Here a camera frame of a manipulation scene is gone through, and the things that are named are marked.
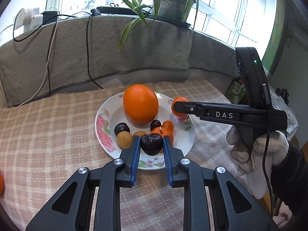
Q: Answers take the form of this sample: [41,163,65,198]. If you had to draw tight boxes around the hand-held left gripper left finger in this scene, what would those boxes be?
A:
[25,135,141,231]

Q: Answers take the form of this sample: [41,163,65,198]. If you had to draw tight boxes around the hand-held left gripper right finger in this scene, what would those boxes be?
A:
[163,136,280,231]

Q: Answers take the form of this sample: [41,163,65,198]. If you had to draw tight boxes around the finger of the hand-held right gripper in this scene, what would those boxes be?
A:
[172,101,209,121]

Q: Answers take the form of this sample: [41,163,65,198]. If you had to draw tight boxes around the small mandarin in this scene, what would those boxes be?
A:
[171,96,189,119]

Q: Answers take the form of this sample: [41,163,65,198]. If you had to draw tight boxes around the dark purple plum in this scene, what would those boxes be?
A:
[114,123,128,136]
[140,133,162,156]
[150,119,162,131]

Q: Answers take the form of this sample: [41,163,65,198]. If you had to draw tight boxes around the small orange kumquat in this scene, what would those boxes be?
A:
[161,121,174,134]

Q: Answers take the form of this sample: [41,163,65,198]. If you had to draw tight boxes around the large mandarin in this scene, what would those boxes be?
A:
[150,127,174,147]

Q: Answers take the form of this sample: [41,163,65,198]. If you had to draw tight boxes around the white floral plate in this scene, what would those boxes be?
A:
[95,92,195,170]

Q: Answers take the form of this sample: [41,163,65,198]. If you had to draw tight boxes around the person's right forearm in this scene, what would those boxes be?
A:
[269,140,308,218]

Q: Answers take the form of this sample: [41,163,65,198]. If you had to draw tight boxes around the person's right hand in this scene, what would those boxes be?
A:
[226,125,289,200]

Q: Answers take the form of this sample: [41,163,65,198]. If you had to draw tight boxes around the green printed box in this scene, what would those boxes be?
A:
[227,78,248,104]

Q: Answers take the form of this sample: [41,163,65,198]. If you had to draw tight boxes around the small black object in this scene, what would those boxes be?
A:
[277,88,290,104]

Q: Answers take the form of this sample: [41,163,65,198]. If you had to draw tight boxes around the large oval orange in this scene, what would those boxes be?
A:
[123,84,159,125]

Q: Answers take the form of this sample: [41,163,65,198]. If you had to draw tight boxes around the grey blanket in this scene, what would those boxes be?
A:
[0,14,237,109]

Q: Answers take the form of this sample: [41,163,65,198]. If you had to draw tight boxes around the black pot saucer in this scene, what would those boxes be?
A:
[148,14,192,29]

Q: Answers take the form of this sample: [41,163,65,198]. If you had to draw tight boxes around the plaid tablecloth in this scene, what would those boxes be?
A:
[0,79,296,231]

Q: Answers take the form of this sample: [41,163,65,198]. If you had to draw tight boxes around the green spider plant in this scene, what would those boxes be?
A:
[85,0,212,52]

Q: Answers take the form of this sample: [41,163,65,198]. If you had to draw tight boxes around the dark plant pot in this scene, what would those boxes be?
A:
[154,0,190,23]

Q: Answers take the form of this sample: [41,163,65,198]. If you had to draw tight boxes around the pink cloth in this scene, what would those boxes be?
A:
[275,210,297,231]

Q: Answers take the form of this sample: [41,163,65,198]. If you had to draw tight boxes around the black flat box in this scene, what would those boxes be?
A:
[96,6,154,15]

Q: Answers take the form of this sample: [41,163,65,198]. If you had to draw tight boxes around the black power adapter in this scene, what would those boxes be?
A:
[41,11,59,25]

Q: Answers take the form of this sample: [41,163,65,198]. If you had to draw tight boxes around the white power strip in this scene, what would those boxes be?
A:
[14,7,44,31]

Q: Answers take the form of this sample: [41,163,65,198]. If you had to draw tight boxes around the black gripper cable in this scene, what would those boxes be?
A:
[261,83,276,218]

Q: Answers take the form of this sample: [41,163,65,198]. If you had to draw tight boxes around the white cable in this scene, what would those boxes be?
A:
[0,17,59,111]

